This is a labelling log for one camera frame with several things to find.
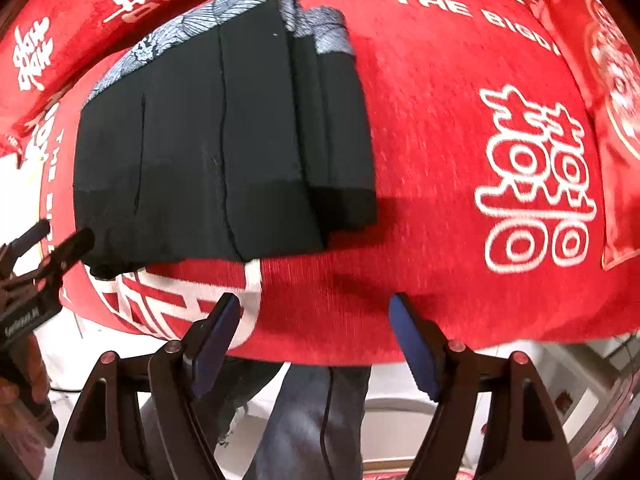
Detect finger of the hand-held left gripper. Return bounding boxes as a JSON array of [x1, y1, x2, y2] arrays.
[[29, 227, 97, 282], [0, 220, 52, 267]]

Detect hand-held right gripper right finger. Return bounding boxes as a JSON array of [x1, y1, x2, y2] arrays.
[[389, 292, 576, 480]]

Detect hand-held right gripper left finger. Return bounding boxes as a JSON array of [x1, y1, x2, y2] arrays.
[[52, 292, 243, 480]]

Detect black pants with patterned waistband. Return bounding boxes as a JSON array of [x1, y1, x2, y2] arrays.
[[72, 0, 378, 281]]

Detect person's left hand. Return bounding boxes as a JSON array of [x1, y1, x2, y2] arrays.
[[0, 340, 48, 441]]

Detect white cloth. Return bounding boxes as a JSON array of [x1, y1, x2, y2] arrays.
[[0, 152, 48, 261]]

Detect person's legs in jeans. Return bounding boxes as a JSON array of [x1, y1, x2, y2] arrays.
[[140, 357, 373, 480]]

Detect white cabinet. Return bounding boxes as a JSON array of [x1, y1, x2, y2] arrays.
[[475, 330, 640, 461]]

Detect red printed blanket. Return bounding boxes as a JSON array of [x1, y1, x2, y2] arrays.
[[0, 0, 640, 366]]

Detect long red printed cushion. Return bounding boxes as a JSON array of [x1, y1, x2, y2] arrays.
[[0, 0, 226, 136]]

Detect red printed pillow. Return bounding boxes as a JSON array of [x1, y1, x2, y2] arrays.
[[532, 0, 640, 271]]

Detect black cable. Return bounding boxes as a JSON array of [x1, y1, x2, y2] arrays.
[[320, 367, 335, 480]]

